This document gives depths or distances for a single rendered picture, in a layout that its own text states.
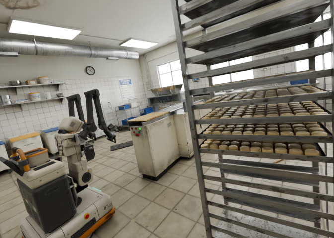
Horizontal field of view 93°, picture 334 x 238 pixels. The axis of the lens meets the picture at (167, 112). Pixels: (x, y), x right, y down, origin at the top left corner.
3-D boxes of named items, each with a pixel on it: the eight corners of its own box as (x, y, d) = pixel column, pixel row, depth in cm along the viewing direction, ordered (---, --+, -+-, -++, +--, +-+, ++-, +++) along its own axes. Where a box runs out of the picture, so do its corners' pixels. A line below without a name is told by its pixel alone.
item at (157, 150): (166, 158, 301) (157, 112, 288) (181, 160, 280) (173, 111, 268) (139, 178, 245) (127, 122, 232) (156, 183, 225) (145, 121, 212)
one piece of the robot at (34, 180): (49, 251, 127) (17, 152, 115) (29, 225, 159) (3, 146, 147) (89, 219, 153) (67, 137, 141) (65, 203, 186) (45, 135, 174)
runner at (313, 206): (221, 191, 140) (221, 188, 139) (222, 189, 142) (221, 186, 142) (321, 211, 104) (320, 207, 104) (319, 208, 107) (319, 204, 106)
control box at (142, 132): (133, 134, 232) (131, 125, 230) (145, 135, 218) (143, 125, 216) (131, 135, 230) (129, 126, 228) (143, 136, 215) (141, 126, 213)
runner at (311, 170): (217, 162, 136) (217, 159, 135) (218, 161, 138) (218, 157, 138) (319, 174, 100) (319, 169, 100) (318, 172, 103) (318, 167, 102)
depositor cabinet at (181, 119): (188, 135, 412) (183, 104, 400) (215, 136, 370) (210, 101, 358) (158, 157, 311) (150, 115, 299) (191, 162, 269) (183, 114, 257)
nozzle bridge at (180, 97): (160, 112, 325) (157, 95, 320) (192, 110, 282) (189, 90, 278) (150, 115, 299) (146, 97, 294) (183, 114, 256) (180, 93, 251)
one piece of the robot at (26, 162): (29, 182, 126) (4, 163, 116) (18, 174, 147) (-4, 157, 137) (42, 170, 134) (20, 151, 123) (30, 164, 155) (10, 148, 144)
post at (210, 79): (224, 208, 145) (199, 9, 120) (225, 206, 147) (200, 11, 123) (228, 209, 143) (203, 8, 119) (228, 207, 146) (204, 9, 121)
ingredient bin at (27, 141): (21, 170, 368) (10, 139, 357) (16, 165, 408) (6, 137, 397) (48, 160, 409) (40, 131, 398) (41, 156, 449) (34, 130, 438)
